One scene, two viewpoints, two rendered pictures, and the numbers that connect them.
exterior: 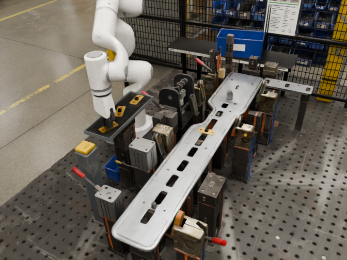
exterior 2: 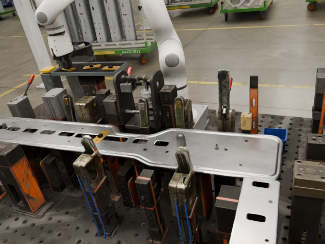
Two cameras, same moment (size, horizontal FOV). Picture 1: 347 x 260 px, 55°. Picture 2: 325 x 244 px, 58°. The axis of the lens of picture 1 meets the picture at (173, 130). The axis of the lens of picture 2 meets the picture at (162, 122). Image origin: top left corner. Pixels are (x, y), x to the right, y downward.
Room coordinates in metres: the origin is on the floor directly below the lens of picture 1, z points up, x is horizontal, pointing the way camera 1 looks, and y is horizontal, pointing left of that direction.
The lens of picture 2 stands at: (1.53, -1.18, 1.59)
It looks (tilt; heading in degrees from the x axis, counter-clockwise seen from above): 30 degrees down; 88
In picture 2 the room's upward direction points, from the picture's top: 10 degrees counter-clockwise
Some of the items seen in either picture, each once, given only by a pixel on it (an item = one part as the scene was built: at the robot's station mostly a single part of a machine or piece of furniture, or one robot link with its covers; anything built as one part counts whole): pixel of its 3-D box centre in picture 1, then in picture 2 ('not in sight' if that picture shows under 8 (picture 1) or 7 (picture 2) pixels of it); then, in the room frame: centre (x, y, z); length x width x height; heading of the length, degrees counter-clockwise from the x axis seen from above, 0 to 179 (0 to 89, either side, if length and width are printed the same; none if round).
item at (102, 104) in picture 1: (104, 101); (60, 42); (1.18, 0.28, 1.29); 0.10 x 0.07 x 0.11; 41
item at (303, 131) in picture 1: (301, 111); not in sight; (1.68, -0.80, 0.84); 0.11 x 0.06 x 0.29; 61
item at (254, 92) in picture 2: (218, 83); (253, 138); (1.89, -0.30, 0.95); 0.03 x 0.01 x 0.50; 151
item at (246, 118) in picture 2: (220, 94); (246, 156); (1.86, -0.32, 0.88); 0.04 x 0.04 x 0.36; 61
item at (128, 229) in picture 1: (206, 134); (96, 138); (1.30, -0.16, 1.00); 1.38 x 0.22 x 0.02; 151
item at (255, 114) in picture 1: (252, 134); (153, 209); (1.48, -0.45, 0.84); 0.11 x 0.08 x 0.29; 61
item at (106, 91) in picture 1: (100, 87); (56, 29); (1.18, 0.28, 1.36); 0.09 x 0.08 x 0.03; 41
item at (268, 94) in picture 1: (265, 119); (186, 219); (1.58, -0.54, 0.87); 0.12 x 0.09 x 0.35; 61
